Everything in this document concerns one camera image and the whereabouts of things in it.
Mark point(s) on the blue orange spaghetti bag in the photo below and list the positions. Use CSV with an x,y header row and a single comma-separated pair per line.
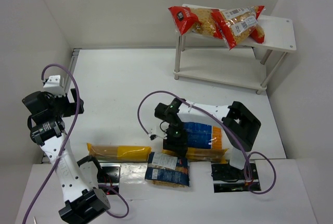
x,y
204,143

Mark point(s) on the red pasta bag right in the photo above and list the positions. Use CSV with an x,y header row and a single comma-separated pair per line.
x,y
236,25

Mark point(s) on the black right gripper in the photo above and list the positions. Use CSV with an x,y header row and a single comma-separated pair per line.
x,y
175,145

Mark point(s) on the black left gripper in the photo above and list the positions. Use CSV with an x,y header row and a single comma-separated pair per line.
x,y
74,100

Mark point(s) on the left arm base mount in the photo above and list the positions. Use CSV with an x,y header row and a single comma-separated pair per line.
x,y
109,175

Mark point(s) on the red pasta bag left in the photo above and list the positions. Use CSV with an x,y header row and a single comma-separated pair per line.
x,y
198,20

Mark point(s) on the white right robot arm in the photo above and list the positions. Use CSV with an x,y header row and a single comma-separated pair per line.
x,y
239,124

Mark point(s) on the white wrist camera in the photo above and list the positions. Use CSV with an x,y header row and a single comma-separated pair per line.
x,y
156,132
54,85

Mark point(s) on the white two-tier shelf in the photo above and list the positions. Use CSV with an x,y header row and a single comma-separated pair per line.
x,y
249,65

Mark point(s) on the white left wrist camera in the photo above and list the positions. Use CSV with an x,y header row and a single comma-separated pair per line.
x,y
54,85

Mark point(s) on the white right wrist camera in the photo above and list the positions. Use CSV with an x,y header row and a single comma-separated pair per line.
x,y
156,132

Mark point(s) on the yellow spaghetti bag front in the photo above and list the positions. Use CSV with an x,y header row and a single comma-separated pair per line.
x,y
120,153

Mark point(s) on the red pasta bag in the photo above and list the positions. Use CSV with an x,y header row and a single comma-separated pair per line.
x,y
236,25
198,20

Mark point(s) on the dark blue pasta bag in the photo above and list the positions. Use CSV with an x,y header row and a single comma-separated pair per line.
x,y
167,170

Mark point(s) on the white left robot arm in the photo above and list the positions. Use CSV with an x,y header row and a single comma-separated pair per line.
x,y
83,199

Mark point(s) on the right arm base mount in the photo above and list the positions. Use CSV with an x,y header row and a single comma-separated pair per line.
x,y
229,179

